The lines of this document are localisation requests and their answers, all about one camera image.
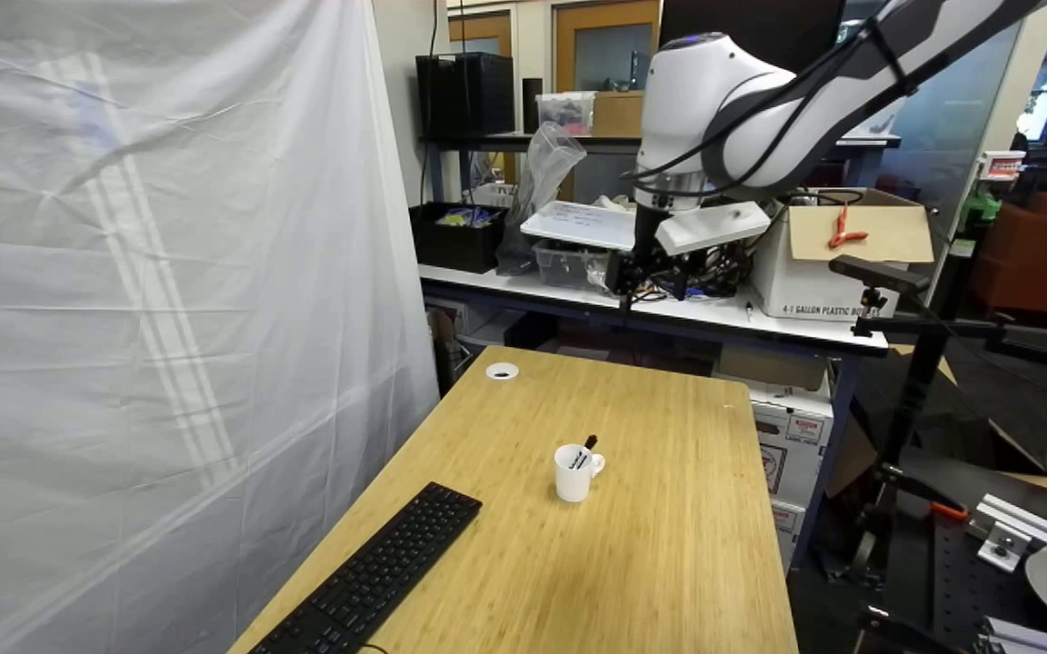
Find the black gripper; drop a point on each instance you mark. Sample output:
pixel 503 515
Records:
pixel 652 231

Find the marker with black cap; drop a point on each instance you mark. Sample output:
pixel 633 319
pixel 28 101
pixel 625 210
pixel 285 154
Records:
pixel 592 443

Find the white flat tray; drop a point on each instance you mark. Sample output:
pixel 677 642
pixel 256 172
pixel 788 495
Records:
pixel 585 224

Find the white workbench shelf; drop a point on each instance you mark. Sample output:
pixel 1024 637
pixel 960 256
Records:
pixel 744 319

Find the clear plastic bag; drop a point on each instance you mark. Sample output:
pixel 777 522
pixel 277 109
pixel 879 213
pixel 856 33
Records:
pixel 547 166

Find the small brown cardboard box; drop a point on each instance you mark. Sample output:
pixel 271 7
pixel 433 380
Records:
pixel 618 115

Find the small clear plastic container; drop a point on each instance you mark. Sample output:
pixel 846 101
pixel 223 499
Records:
pixel 564 115

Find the black storage bin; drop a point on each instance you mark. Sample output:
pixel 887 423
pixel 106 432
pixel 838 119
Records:
pixel 458 237

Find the white box with cardboard lid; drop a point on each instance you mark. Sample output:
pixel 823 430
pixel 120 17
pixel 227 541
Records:
pixel 838 285

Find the red clamp tool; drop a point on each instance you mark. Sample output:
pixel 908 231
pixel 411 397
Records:
pixel 846 231

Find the white printed cardboard box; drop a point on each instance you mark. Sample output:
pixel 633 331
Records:
pixel 791 437

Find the black stacked boxes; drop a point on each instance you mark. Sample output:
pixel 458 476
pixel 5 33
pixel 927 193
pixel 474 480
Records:
pixel 467 97

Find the black monitor screen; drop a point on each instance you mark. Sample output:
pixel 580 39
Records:
pixel 765 17

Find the brown wooden cabinet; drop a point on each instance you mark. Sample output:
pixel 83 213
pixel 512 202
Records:
pixel 1039 258

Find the black computer keyboard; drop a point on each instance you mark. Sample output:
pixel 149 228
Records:
pixel 366 575

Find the white translucent curtain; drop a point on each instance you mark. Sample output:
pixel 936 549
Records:
pixel 163 327

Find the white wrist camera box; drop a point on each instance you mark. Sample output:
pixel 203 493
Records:
pixel 717 228

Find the black camera tripod stand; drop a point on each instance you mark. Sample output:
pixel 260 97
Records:
pixel 917 366

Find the silver metal bracket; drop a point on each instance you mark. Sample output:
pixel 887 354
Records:
pixel 1016 530

